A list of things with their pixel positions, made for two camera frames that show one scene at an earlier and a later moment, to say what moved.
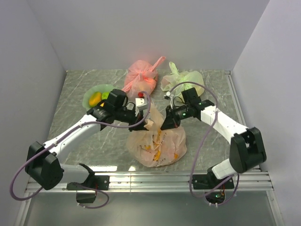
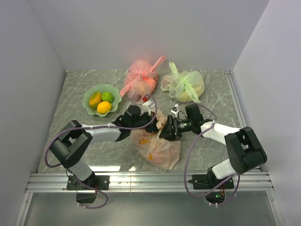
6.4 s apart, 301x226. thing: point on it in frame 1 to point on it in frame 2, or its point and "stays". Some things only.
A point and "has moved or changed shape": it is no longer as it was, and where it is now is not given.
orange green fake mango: [95, 99] stays
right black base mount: [209, 181] stays
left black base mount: [99, 182] stays
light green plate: [102, 88] stays
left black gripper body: [125, 115] to [146, 119]
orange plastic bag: [155, 148] has moved or changed shape
